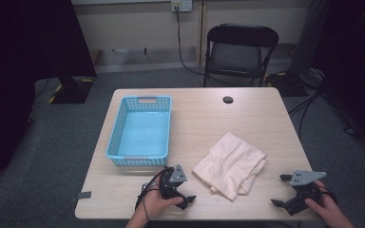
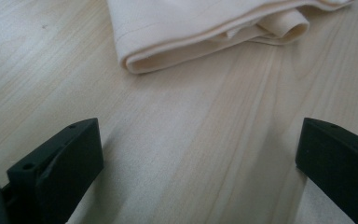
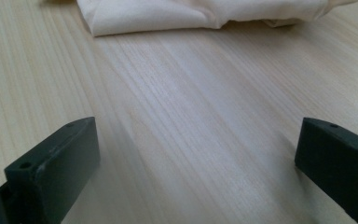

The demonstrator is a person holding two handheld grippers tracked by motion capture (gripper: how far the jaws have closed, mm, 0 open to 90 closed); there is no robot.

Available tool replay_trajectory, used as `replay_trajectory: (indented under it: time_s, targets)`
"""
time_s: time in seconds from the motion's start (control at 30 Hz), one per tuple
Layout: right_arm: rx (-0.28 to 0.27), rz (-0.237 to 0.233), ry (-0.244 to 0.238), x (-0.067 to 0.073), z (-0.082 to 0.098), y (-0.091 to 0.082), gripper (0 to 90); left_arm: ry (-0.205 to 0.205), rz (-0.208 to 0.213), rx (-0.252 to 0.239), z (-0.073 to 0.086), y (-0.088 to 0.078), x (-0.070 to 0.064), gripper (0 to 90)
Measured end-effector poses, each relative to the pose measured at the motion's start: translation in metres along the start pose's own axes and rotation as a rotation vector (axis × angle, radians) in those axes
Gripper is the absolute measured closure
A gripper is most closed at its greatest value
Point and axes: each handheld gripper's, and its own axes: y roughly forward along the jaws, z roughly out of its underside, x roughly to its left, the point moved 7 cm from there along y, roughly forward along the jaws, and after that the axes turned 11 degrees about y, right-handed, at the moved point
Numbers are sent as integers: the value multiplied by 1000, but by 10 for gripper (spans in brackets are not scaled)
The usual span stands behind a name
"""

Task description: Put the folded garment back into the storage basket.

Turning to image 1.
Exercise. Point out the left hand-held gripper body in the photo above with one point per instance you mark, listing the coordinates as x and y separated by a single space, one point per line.
172 185

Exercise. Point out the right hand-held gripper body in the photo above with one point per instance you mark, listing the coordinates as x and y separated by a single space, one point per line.
304 190

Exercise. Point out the blue plastic basket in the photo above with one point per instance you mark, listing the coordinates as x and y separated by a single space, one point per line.
141 133

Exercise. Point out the pale pink cloth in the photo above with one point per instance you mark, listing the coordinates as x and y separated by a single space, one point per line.
229 166

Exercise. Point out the person's left hand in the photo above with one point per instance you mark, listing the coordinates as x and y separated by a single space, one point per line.
153 202

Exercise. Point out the person's right hand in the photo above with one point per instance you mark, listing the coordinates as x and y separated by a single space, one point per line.
324 205

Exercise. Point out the grey tape strip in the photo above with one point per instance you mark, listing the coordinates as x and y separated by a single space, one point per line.
84 195

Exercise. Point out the black stand base striped tape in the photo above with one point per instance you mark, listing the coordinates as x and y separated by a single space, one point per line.
71 90

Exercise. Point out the dark curtain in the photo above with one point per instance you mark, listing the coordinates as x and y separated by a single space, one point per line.
28 63
351 63

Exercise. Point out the black folding chair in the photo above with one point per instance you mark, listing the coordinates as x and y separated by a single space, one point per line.
239 53

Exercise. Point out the white wall socket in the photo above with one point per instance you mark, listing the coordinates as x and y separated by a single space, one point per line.
181 5

